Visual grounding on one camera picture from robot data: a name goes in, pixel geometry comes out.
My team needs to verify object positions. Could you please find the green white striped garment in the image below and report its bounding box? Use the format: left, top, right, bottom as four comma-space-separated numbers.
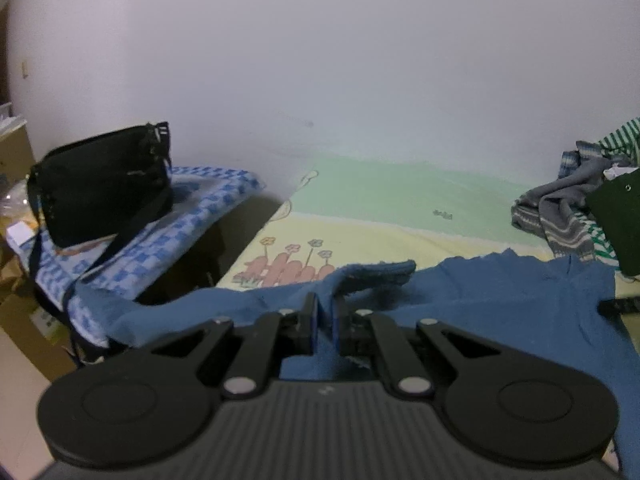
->
575, 117, 640, 268

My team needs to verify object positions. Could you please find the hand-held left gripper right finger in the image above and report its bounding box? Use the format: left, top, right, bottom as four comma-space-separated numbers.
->
334, 296, 506, 401

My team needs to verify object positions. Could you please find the dark green garment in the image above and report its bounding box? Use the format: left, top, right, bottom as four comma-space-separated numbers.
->
585, 165, 640, 281

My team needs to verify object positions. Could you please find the blue knit sweater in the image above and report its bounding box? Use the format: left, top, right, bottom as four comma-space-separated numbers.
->
70, 247, 632, 480

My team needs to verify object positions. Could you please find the clear plastic bag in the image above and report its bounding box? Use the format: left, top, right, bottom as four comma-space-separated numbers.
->
0, 180, 36, 213

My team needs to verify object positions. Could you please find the grey striped garment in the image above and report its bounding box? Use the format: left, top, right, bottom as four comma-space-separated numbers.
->
511, 141, 632, 263

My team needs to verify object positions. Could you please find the small white box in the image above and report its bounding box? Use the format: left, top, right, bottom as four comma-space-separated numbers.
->
6, 222, 41, 248

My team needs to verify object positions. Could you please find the cardboard box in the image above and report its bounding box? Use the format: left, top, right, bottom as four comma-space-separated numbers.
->
0, 287, 76, 381
0, 122, 37, 183

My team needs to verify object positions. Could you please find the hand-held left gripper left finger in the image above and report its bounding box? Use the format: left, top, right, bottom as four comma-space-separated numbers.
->
145, 292, 319, 401

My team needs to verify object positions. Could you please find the blue checkered blanket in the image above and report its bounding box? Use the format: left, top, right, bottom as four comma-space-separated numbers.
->
15, 164, 266, 351

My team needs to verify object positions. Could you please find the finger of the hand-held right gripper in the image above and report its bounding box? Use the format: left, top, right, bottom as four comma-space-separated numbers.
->
597, 297, 640, 318

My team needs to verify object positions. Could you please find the black shoulder bag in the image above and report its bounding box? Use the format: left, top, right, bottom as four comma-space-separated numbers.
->
26, 121, 175, 366

